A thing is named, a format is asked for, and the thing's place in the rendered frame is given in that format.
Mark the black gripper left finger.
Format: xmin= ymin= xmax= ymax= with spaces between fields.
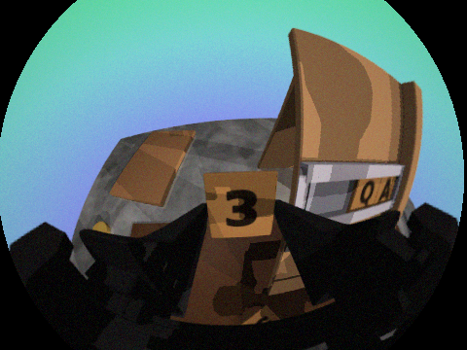
xmin=79 ymin=202 xmax=209 ymax=318

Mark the yellow round disc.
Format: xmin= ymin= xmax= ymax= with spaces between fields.
xmin=92 ymin=222 xmax=110 ymax=233

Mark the tan flat rectangular card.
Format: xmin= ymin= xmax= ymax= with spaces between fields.
xmin=109 ymin=129 xmax=196 ymax=206

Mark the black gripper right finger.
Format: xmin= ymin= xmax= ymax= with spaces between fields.
xmin=273 ymin=199 xmax=401 ymax=306

